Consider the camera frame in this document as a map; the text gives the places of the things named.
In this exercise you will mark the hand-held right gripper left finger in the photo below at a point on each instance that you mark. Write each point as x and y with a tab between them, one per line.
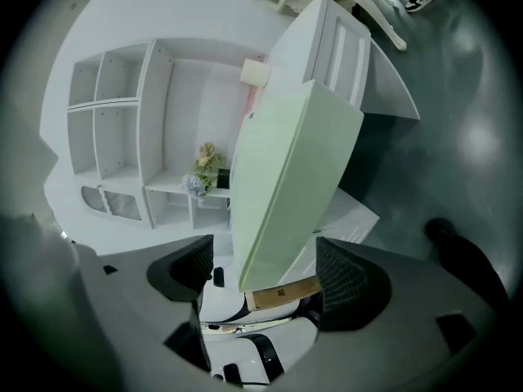
180	272

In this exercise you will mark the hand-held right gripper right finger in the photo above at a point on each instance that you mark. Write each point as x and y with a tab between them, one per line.
355	288

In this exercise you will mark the pale green box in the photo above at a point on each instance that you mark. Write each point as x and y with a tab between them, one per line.
286	157

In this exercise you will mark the white shelf unit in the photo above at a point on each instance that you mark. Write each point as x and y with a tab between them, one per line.
159	117

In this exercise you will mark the white desk with drawers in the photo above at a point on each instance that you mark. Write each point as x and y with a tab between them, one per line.
294	51

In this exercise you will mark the brown cardboard box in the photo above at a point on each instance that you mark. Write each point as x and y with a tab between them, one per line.
286	294

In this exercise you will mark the ribbed glass cabinet door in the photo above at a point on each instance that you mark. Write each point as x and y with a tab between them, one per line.
122	206

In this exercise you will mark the person's black shoe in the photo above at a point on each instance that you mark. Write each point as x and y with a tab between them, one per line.
439	229

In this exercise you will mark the flower bouquet in black vase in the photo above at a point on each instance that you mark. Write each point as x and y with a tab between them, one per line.
206	157

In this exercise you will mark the person's black trouser leg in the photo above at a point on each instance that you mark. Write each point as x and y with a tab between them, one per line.
478	268

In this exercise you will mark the white ornate dressing table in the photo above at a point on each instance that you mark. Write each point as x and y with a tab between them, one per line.
367	10

